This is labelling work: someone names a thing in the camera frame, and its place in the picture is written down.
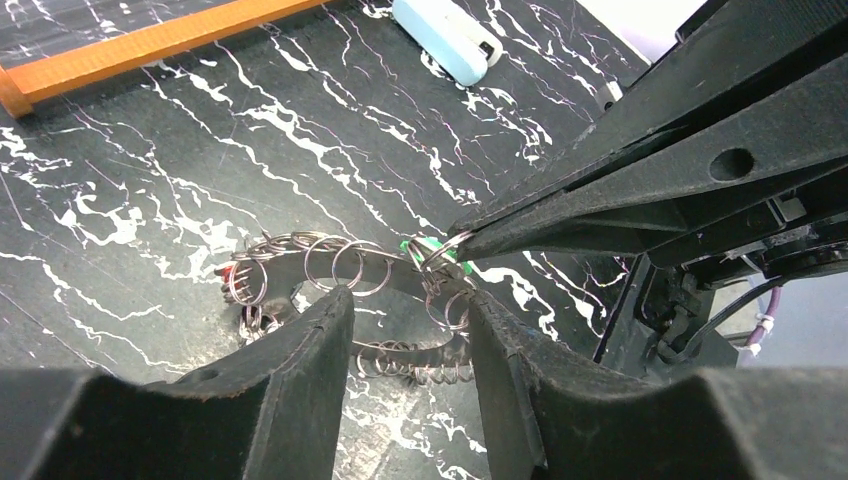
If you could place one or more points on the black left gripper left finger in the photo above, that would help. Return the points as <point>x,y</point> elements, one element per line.
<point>270,410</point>

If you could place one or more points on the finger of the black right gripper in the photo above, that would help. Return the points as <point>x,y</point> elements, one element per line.
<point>725,58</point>
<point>767,168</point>

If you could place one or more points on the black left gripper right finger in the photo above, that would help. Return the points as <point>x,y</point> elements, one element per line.
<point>549,413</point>

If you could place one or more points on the green headed key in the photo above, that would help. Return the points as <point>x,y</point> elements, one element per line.
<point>430,255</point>

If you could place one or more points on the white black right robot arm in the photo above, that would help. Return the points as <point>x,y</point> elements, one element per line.
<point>669,320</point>

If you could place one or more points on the orange wooden two-tier shelf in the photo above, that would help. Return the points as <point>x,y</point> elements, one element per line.
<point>24,85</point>

